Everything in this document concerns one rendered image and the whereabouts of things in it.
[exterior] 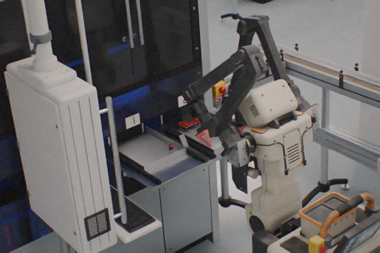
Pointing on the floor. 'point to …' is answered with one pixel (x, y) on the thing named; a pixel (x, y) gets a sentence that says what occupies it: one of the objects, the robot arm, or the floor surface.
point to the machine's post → (210, 111)
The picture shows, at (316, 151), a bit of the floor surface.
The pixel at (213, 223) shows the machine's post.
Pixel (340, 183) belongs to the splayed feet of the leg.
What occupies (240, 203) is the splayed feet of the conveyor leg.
